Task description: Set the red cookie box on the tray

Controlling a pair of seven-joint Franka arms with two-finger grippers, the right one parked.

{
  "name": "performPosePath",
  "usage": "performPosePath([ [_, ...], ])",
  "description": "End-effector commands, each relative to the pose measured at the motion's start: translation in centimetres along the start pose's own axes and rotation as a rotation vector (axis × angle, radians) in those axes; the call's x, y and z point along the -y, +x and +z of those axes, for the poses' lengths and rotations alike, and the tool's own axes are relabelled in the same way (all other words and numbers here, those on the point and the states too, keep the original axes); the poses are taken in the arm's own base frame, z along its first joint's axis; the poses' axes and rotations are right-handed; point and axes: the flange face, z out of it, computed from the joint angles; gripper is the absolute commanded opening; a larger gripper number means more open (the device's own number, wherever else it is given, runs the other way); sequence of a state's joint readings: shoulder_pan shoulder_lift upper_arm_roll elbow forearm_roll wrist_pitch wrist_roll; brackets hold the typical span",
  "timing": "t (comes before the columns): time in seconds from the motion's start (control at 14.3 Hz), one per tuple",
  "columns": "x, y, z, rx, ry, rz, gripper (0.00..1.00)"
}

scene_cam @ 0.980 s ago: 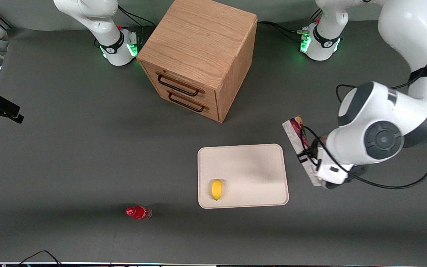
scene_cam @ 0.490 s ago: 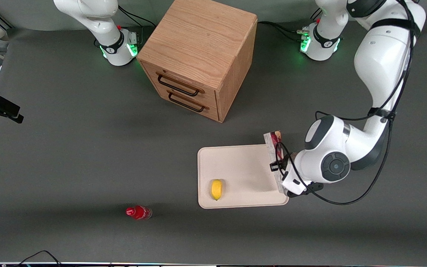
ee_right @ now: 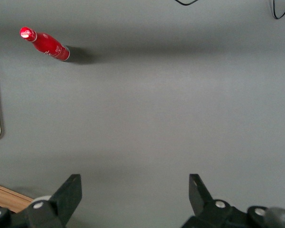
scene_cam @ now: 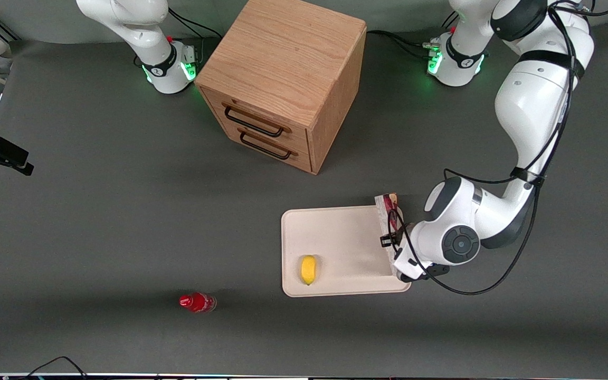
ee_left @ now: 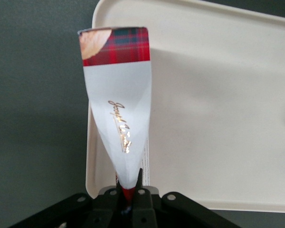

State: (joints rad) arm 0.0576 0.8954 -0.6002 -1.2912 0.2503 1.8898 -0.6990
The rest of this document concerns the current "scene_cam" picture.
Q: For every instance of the red cookie box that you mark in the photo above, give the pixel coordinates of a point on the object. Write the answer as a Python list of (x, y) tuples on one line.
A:
[(387, 208)]

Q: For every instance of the yellow lemon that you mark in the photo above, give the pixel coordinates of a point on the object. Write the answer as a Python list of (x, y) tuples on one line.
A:
[(309, 269)]

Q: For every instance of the wooden two-drawer cabinet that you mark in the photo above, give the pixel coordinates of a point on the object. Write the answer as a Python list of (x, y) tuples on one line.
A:
[(283, 68)]

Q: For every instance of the beige rectangular tray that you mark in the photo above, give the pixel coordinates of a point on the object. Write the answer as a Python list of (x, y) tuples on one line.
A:
[(341, 248)]

